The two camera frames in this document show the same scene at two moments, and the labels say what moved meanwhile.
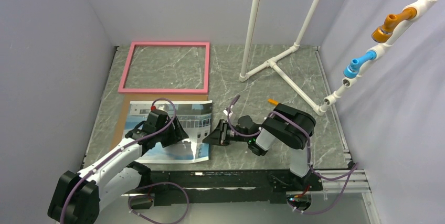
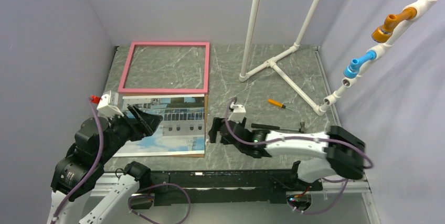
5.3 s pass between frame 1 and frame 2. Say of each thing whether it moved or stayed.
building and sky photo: moved
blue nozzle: stayed
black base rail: stayed
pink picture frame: stayed
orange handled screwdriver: stayed
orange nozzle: stayed
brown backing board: moved
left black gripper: moved
